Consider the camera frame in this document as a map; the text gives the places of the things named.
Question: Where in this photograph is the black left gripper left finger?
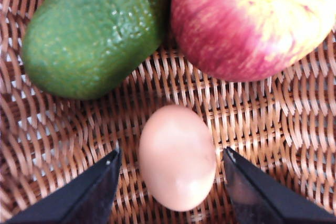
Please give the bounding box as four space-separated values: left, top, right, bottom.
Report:
4 147 121 224

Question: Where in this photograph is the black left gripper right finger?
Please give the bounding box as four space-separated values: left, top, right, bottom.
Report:
223 147 336 224

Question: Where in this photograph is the beige egg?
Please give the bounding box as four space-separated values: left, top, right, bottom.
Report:
139 104 216 212

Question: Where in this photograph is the brown wicker basket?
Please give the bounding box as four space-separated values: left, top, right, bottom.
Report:
0 0 336 224

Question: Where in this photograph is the green avocado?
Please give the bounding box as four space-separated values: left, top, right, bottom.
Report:
22 0 167 99

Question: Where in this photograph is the red yellow apple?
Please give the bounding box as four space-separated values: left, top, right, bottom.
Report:
171 0 336 82

